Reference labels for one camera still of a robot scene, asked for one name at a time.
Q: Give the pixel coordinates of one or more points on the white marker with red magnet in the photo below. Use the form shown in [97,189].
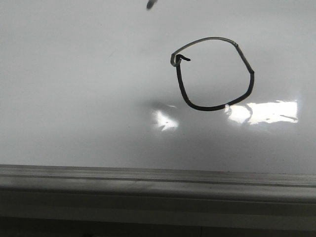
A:
[150,4]

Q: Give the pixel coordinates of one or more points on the white whiteboard with aluminium frame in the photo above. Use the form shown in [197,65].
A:
[196,118]

